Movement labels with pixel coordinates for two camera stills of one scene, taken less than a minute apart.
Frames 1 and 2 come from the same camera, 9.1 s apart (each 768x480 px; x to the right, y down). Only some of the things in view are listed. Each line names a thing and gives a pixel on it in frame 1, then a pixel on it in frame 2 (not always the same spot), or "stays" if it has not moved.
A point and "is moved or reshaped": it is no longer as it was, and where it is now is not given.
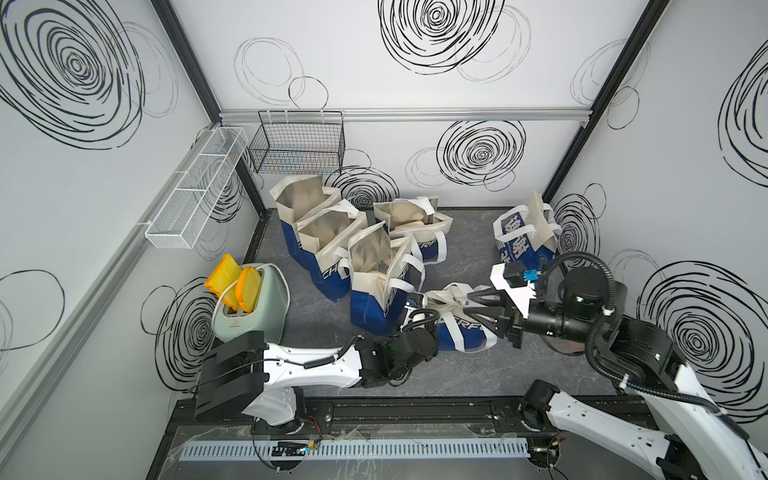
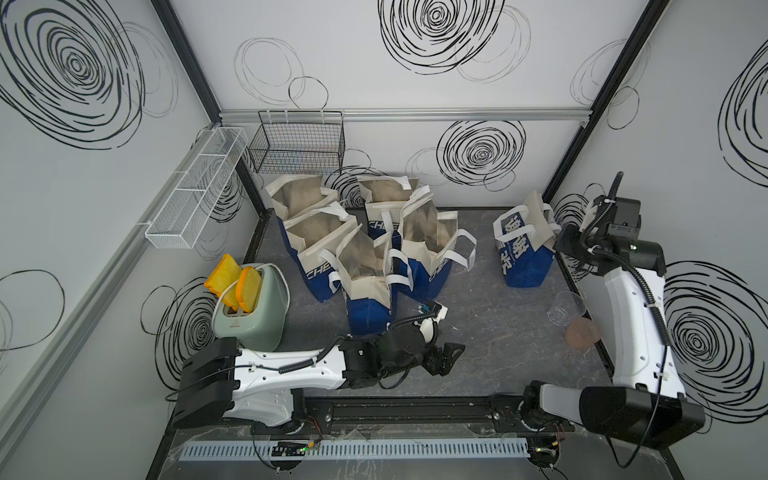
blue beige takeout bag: x=381 y=273 stays
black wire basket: x=299 y=142 stays
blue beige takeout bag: x=416 y=218 to x=388 y=195
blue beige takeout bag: x=456 y=329 to x=430 y=241
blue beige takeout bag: x=526 y=234 stays
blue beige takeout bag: x=322 y=240 is moved or reshaped
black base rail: x=373 y=416 stays
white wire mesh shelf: x=180 y=219 stays
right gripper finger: x=493 y=318 to x=616 y=184
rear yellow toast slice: x=226 y=272 stays
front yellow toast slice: x=248 y=288 stays
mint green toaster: x=270 y=315 stays
